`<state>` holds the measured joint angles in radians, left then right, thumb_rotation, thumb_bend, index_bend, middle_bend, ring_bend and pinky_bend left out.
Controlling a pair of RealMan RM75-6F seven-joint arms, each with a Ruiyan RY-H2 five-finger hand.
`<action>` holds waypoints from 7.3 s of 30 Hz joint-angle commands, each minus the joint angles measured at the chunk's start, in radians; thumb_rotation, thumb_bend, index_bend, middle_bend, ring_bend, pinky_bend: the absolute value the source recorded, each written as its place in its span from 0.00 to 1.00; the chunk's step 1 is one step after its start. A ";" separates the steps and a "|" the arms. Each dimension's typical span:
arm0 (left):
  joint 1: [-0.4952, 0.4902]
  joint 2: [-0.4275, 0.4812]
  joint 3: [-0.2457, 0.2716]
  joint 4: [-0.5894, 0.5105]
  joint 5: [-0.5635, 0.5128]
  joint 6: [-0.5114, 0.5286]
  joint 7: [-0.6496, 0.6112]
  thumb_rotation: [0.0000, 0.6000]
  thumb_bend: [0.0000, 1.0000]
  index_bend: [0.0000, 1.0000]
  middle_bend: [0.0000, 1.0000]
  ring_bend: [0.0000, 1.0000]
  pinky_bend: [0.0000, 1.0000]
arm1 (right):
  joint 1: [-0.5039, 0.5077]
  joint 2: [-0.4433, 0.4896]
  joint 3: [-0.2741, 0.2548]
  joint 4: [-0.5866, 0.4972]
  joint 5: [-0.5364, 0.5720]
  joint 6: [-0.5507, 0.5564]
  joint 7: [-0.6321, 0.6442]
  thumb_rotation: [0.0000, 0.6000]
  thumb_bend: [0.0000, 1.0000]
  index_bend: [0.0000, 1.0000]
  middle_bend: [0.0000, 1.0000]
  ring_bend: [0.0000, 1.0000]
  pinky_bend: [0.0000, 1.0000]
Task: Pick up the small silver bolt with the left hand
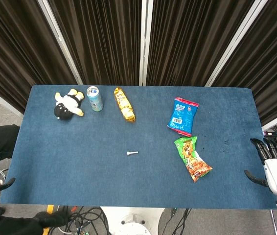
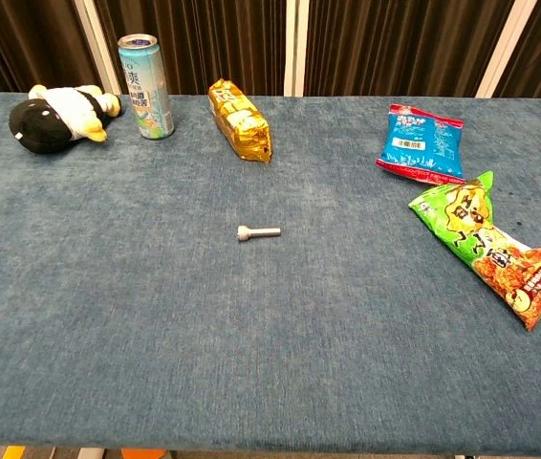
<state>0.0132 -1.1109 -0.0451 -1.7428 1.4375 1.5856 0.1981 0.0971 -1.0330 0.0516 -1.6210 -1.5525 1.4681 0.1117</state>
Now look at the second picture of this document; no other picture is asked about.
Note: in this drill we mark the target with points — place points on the small silver metal bolt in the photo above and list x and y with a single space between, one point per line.
257 233

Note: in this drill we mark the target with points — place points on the blue table cloth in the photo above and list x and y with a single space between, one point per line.
270 306

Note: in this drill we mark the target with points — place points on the gold foil snack pack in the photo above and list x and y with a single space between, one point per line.
241 120

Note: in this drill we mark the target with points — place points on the blue and red snack bag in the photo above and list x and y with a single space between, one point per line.
419 143

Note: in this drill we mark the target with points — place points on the light blue drink can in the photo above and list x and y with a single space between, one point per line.
146 91

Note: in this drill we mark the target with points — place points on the dark brown curtain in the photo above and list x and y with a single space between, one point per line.
395 48

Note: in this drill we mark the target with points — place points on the green and orange chip bag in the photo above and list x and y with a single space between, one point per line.
495 244

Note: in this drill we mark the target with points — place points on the black and white plush toy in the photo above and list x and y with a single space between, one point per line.
55 117

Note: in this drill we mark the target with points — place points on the white vertical post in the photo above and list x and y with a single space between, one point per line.
296 48
99 43
504 48

